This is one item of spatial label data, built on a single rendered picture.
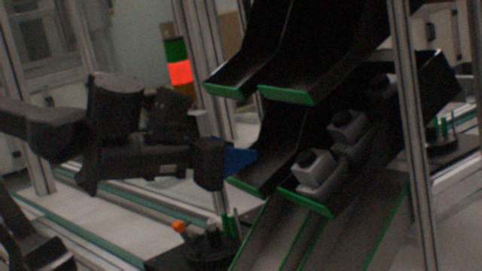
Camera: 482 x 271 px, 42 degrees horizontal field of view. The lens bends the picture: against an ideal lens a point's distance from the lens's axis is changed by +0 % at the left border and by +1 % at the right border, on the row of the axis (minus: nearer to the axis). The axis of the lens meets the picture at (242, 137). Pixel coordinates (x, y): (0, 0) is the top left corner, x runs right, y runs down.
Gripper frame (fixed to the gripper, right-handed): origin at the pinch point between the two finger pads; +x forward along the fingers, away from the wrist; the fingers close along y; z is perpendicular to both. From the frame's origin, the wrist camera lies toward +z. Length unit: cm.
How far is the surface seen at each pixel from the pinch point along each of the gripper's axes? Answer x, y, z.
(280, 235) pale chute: 20.2, 16.9, -19.0
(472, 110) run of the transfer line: 126, 73, -5
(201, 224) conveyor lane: 26, 64, -31
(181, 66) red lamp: 18, 60, 8
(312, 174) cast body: 12.0, -4.0, -3.0
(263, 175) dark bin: 14.2, 13.4, -7.0
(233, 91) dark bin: 6.0, 9.3, 7.2
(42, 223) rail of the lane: -5, 104, -39
